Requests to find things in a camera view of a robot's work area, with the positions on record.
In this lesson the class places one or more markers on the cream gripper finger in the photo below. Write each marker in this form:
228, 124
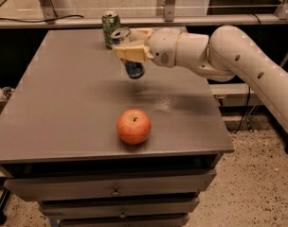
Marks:
138, 53
141, 34

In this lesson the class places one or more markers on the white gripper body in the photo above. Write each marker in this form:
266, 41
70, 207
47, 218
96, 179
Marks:
163, 45

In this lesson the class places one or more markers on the red bull can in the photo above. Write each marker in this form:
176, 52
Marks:
133, 67

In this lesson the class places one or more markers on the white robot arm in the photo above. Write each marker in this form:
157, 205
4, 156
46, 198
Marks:
225, 54

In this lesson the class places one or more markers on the green soda can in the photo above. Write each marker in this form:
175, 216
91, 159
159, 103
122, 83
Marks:
110, 22

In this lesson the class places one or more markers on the red apple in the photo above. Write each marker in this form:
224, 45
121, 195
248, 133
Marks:
133, 126

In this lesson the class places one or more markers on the grey drawer cabinet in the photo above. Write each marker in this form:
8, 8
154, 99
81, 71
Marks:
59, 144

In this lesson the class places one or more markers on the metal frame rail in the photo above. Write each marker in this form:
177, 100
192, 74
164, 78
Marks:
88, 13

